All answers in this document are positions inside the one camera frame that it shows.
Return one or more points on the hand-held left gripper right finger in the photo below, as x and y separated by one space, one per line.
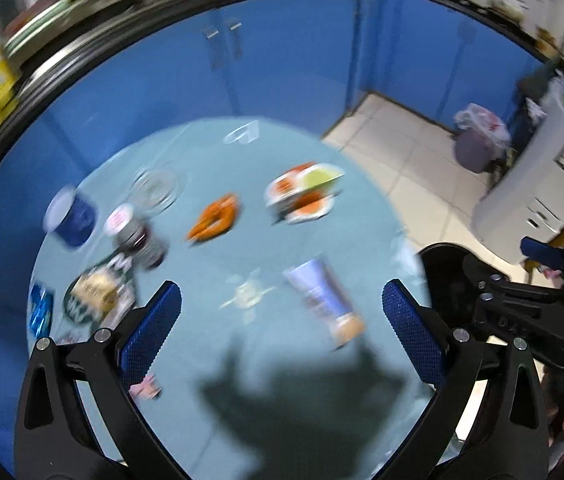
412 335

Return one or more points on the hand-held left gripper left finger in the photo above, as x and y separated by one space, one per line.
154 325

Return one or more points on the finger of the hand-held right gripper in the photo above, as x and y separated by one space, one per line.
522 317
542 252

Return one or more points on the yellow snack bag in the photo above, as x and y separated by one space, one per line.
94 290

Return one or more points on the pale purple tube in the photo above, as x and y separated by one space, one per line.
324 295

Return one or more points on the orange snack piece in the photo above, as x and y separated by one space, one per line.
212 220

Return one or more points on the orange and green food packet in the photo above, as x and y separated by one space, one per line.
302 190

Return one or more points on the white refrigerator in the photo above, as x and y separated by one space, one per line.
527 195

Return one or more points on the pink wrapper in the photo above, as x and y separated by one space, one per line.
144 388

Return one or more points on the dark jar with white lid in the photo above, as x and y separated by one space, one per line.
137 240

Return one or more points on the small blue packet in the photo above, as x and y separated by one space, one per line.
41 312

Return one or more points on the grey bin with white bag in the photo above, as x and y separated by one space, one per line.
474 147

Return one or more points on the blue cup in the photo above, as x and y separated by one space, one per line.
74 220

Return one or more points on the clear glass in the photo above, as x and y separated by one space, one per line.
154 190

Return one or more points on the dark cloth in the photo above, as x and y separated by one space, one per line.
534 105

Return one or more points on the blue kitchen cabinets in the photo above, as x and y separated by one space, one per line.
287 60

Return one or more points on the steel dish rack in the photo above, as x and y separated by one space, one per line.
52 10

